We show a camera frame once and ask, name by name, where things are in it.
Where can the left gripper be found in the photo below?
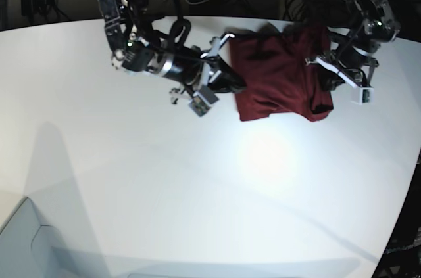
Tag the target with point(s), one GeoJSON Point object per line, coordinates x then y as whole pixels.
{"type": "Point", "coordinates": [355, 69]}

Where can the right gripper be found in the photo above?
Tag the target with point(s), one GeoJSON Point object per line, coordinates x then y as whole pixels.
{"type": "Point", "coordinates": [193, 68]}

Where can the dark red t-shirt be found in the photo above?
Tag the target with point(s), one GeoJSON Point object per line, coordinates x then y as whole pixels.
{"type": "Point", "coordinates": [278, 79]}

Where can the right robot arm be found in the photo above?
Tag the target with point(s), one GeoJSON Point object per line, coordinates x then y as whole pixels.
{"type": "Point", "coordinates": [136, 46]}

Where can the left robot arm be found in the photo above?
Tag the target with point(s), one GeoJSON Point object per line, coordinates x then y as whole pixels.
{"type": "Point", "coordinates": [373, 24]}

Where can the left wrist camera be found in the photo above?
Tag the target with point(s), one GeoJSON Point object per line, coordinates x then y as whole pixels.
{"type": "Point", "coordinates": [362, 95]}

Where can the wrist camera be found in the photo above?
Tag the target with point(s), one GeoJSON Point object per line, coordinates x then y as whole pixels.
{"type": "Point", "coordinates": [362, 95]}
{"type": "Point", "coordinates": [203, 100]}

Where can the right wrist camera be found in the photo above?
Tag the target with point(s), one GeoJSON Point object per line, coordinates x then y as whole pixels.
{"type": "Point", "coordinates": [203, 100]}

